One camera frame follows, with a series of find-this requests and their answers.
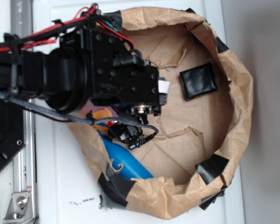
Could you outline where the black square pouch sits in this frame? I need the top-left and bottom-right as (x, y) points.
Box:
(180, 63), (218, 101)

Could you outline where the blue plastic bottle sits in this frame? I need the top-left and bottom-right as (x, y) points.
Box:
(98, 132), (154, 179)

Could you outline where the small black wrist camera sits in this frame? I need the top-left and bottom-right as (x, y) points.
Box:
(108, 124), (143, 150)

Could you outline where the yellow rubber duck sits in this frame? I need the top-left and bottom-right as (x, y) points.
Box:
(91, 108), (115, 133)

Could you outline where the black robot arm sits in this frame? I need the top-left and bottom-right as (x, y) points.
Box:
(0, 30), (169, 116)

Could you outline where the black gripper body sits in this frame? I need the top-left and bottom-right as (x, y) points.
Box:
(59, 29), (167, 116)

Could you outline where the metal corner bracket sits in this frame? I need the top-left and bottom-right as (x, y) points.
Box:
(3, 192), (33, 224)

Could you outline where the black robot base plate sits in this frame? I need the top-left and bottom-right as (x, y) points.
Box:
(0, 102), (25, 172)

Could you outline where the red and black wire bundle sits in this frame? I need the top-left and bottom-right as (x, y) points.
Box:
(0, 3), (135, 52)

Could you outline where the brown paper bag bin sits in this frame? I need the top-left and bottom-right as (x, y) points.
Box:
(69, 7), (253, 219)

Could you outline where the aluminium extrusion rail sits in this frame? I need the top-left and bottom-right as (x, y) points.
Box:
(10, 0), (39, 224)

